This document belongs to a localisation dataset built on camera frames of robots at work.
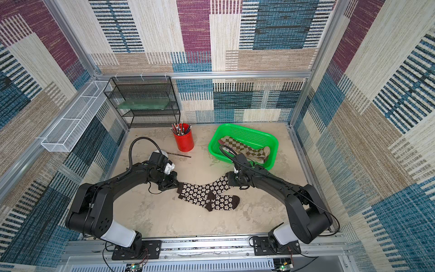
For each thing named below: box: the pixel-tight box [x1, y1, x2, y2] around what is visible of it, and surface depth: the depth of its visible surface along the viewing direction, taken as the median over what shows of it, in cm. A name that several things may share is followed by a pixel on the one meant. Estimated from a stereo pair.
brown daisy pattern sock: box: [178, 193, 241, 212], surface depth 89 cm
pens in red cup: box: [170, 120, 193, 136], surface depth 101 cm
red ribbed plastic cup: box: [173, 129, 195, 153], surface depth 108 cm
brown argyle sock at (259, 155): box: [218, 135, 271, 164], surface depth 104 cm
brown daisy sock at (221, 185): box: [176, 173, 233, 202], surface depth 91 cm
